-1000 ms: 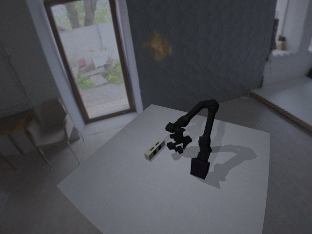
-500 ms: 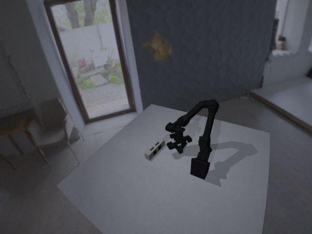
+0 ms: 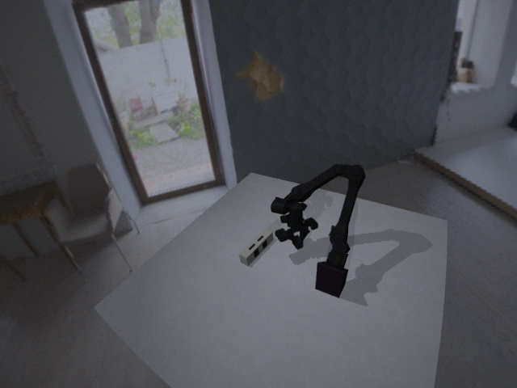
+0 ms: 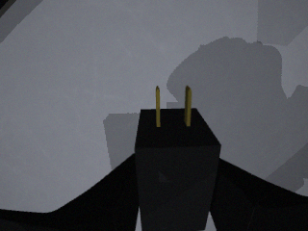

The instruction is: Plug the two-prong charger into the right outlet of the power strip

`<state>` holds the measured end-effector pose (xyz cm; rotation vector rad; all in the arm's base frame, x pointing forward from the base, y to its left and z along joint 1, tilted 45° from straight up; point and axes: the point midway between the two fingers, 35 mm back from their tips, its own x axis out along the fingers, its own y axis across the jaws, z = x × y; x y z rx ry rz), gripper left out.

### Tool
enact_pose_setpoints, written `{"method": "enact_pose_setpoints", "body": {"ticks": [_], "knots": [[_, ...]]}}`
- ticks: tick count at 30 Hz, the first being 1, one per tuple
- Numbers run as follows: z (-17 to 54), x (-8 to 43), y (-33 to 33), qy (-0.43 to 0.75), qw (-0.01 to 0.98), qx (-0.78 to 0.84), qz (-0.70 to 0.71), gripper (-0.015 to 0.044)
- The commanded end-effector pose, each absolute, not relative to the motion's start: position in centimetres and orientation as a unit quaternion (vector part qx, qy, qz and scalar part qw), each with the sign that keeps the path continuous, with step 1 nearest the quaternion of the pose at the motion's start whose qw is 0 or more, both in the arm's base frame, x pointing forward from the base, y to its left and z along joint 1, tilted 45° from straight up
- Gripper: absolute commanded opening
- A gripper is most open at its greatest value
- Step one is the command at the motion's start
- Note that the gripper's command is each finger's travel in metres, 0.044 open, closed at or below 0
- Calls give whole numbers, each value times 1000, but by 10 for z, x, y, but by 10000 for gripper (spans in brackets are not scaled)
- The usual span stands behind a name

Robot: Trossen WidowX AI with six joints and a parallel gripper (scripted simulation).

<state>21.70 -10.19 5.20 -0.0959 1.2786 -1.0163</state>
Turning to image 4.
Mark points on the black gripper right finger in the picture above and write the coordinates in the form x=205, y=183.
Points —
x=244, y=202

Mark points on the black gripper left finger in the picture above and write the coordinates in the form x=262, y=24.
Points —
x=111, y=205

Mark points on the black two-prong plug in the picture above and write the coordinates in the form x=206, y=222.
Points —
x=176, y=158

